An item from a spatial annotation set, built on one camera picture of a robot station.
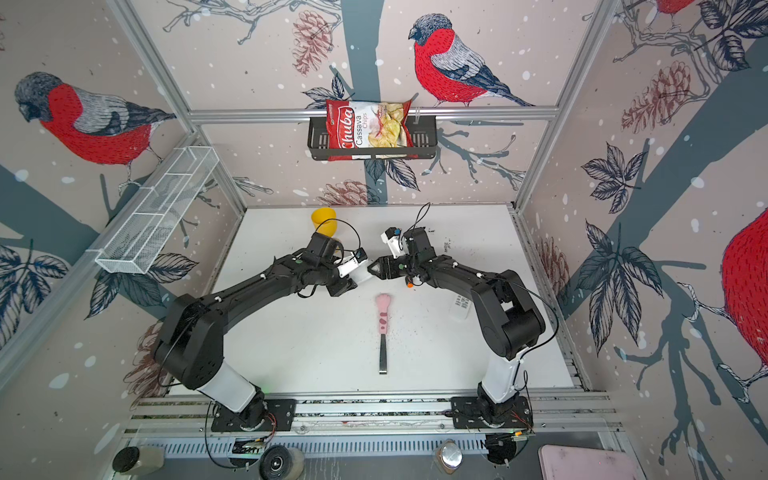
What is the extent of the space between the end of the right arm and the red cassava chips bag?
346 millimetres

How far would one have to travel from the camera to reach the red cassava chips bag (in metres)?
0.87

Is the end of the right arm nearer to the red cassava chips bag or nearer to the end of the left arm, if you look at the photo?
the end of the left arm

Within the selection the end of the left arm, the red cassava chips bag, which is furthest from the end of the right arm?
the red cassava chips bag

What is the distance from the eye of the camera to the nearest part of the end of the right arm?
0.74 m
